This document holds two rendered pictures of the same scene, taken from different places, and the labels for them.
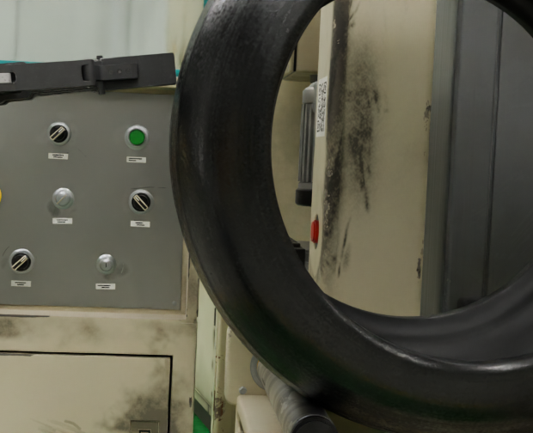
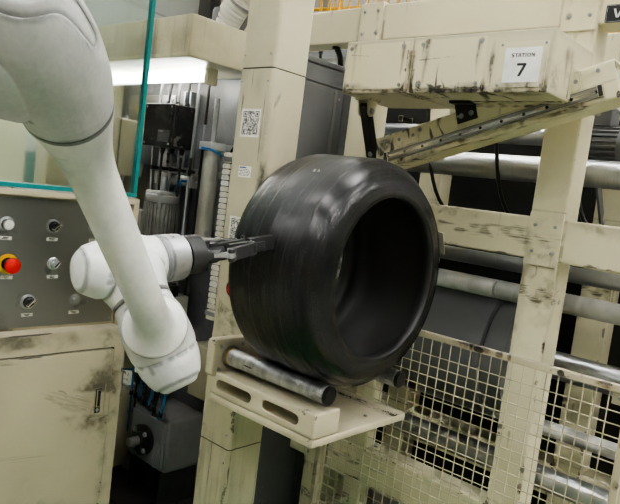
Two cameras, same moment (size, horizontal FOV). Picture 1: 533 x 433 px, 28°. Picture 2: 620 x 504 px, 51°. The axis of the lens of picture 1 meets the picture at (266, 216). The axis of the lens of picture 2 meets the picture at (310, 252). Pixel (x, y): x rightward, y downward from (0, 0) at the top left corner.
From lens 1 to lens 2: 100 cm
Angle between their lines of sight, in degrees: 43
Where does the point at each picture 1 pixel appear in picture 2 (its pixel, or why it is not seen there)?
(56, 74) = (247, 250)
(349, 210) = not seen: hidden behind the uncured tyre
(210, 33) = (311, 235)
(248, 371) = (220, 360)
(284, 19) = (342, 233)
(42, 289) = (39, 317)
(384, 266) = not seen: hidden behind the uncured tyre
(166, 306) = (104, 319)
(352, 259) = not seen: hidden behind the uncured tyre
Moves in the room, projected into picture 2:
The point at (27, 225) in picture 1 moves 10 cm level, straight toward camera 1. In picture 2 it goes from (32, 280) to (54, 287)
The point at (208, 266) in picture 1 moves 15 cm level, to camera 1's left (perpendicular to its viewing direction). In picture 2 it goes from (300, 331) to (243, 336)
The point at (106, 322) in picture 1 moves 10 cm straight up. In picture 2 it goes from (82, 333) to (85, 297)
